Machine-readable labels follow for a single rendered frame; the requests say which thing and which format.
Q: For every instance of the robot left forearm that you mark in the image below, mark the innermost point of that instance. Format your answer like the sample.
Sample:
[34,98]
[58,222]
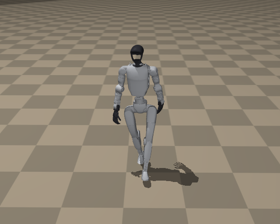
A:
[160,96]

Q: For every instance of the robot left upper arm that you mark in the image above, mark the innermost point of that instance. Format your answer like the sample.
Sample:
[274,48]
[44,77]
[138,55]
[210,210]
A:
[153,71]

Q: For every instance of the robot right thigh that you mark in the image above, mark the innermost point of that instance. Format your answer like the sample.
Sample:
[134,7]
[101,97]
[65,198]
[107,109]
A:
[130,121]

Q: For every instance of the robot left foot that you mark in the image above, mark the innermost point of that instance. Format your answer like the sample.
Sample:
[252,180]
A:
[145,176]

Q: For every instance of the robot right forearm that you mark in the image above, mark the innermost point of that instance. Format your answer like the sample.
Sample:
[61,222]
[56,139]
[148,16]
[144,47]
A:
[117,99]

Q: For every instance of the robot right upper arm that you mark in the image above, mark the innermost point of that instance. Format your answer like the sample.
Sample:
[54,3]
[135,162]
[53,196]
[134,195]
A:
[121,79]

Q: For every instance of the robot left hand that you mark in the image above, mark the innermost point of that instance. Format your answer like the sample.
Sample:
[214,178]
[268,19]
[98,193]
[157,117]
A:
[159,107]

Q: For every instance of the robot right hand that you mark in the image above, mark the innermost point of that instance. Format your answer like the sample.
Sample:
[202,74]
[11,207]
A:
[116,115]

